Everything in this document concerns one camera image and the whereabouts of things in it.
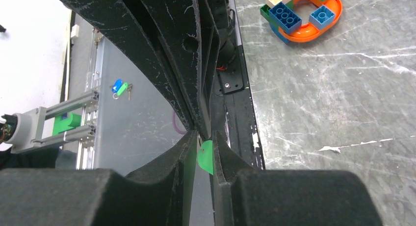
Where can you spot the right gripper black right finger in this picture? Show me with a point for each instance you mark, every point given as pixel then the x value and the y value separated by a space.
pixel 245 196

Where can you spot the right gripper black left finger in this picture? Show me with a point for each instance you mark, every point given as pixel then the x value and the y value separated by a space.
pixel 157 194

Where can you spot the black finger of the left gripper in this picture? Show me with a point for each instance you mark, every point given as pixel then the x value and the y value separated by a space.
pixel 190 40
pixel 116 20

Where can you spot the green key tag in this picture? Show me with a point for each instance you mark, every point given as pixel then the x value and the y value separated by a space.
pixel 205 156

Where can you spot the blue and green key tags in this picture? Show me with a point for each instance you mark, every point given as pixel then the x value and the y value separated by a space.
pixel 119 87

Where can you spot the blue toy brick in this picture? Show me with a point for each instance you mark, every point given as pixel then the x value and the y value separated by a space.
pixel 285 18

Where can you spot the green plastic part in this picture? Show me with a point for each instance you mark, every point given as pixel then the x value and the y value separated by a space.
pixel 65 122

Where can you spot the orange curved track piece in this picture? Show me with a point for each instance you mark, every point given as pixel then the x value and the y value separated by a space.
pixel 325 16

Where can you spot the aluminium frame rail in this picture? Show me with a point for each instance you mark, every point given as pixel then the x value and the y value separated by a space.
pixel 84 135

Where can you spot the grey cylindrical motor mount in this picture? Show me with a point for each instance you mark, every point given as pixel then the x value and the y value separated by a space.
pixel 24 130

